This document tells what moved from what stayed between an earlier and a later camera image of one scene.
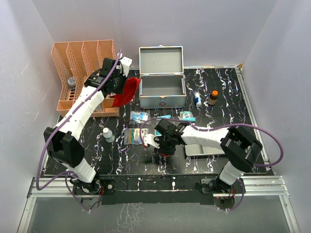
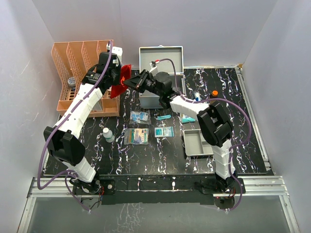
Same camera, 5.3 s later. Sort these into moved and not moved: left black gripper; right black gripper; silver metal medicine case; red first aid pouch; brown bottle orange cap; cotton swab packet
Moved: right black gripper; red first aid pouch
Not moved: cotton swab packet; left black gripper; brown bottle orange cap; silver metal medicine case
